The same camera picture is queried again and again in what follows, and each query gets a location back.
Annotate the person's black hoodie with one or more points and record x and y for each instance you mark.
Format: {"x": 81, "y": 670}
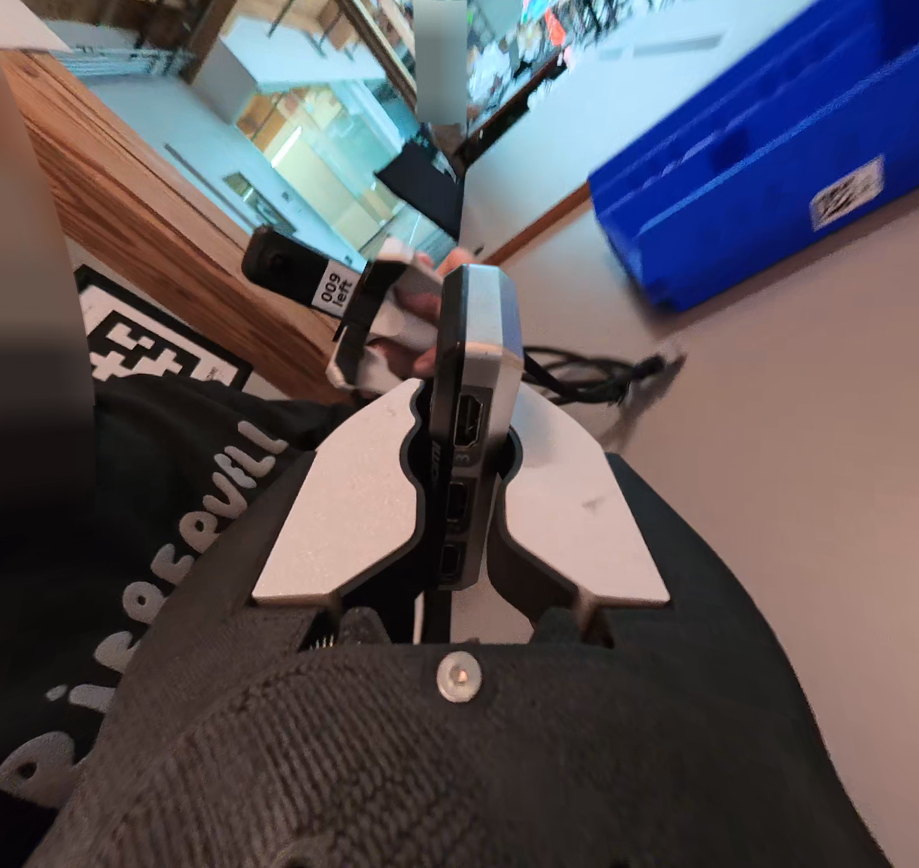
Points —
{"x": 143, "y": 523}

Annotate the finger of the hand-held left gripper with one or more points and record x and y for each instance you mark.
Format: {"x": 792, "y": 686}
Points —
{"x": 388, "y": 351}
{"x": 406, "y": 265}

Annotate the person's left hand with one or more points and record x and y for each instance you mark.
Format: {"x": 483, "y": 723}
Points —
{"x": 420, "y": 304}

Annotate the black silver switch box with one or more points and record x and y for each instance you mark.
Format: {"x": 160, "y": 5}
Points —
{"x": 481, "y": 336}

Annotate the wooden post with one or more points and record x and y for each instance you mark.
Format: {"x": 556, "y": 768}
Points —
{"x": 143, "y": 222}

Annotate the grey desk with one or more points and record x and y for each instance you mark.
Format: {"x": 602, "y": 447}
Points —
{"x": 754, "y": 487}

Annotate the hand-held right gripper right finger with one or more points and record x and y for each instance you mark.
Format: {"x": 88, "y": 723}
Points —
{"x": 581, "y": 523}

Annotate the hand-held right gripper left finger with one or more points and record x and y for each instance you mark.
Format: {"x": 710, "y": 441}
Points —
{"x": 344, "y": 516}

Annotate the blue plastic bin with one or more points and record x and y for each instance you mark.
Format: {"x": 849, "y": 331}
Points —
{"x": 754, "y": 186}

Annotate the black white marker board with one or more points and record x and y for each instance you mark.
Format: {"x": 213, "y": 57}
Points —
{"x": 143, "y": 336}

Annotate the white paper notice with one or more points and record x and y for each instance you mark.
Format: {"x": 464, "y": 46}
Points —
{"x": 29, "y": 20}

